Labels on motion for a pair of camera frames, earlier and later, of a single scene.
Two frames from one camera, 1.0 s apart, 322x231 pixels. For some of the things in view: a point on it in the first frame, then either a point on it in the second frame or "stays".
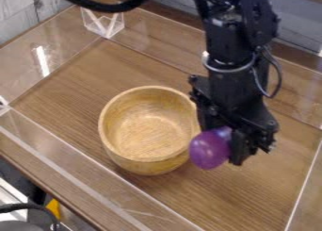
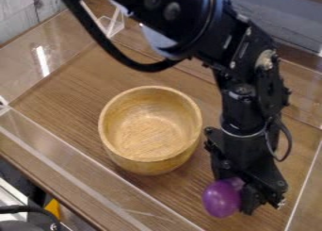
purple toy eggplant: (208, 148) -> (222, 197)
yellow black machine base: (39, 222) stays
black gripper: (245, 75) -> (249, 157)
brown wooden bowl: (147, 124) stays
